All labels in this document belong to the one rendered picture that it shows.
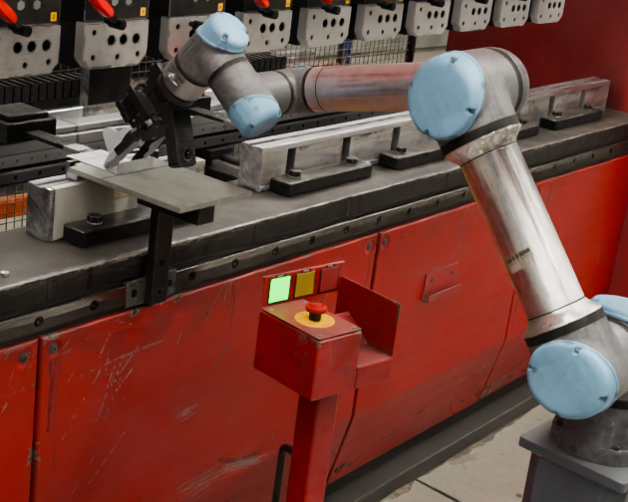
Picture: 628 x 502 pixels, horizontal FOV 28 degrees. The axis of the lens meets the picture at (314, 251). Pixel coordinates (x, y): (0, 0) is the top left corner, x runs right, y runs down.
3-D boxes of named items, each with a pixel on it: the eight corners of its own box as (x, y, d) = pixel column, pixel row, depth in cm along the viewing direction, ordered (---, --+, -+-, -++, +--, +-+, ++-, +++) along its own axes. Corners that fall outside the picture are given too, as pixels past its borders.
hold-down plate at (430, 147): (396, 170, 288) (398, 157, 287) (377, 164, 291) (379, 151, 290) (463, 153, 312) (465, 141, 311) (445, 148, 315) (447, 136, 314)
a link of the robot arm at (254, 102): (305, 107, 202) (269, 53, 204) (263, 115, 193) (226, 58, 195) (276, 134, 206) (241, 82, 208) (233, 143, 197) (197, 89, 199)
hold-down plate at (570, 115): (554, 130, 350) (556, 121, 349) (537, 126, 353) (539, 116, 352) (601, 120, 373) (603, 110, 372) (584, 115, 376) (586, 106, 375)
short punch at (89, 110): (86, 118, 216) (90, 64, 213) (78, 116, 217) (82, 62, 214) (128, 112, 224) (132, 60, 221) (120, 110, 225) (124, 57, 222)
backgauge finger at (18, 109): (61, 165, 221) (63, 137, 219) (-33, 130, 235) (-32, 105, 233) (111, 156, 230) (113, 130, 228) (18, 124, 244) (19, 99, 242)
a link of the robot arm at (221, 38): (231, 51, 194) (202, 8, 195) (192, 94, 200) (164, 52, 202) (262, 47, 200) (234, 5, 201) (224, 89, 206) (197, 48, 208)
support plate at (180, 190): (179, 213, 201) (179, 207, 201) (68, 172, 215) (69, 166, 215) (251, 196, 215) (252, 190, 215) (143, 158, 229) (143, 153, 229)
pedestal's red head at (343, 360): (311, 402, 217) (323, 307, 211) (252, 368, 228) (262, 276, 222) (390, 378, 230) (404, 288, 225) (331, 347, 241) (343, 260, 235)
